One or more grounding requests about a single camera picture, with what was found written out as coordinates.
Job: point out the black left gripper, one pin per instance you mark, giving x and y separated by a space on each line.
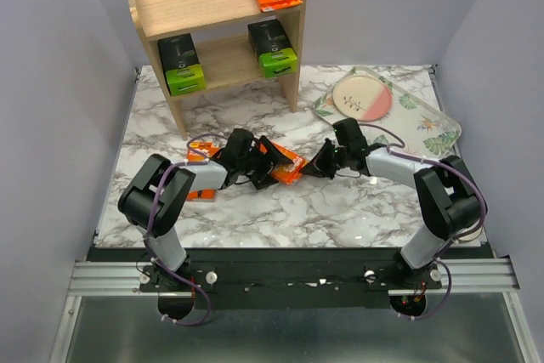
271 158

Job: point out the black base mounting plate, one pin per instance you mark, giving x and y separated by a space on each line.
283 279

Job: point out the pink cream round plate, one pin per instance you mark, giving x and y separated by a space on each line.
363 98

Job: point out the black green razor box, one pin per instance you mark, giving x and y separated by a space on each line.
180 64
272 47

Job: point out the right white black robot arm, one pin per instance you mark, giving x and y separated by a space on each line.
452 206

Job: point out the aluminium rail frame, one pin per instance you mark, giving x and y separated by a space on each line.
480 317

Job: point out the black green razor box front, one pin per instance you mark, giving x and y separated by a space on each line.
180 64

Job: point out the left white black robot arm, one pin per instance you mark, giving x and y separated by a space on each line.
155 197

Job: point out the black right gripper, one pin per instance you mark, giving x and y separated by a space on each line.
317 167

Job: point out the light wooden two-tier shelf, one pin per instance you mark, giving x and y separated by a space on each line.
227 62

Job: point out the white dark-rimmed bowl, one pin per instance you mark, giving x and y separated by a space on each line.
474 235

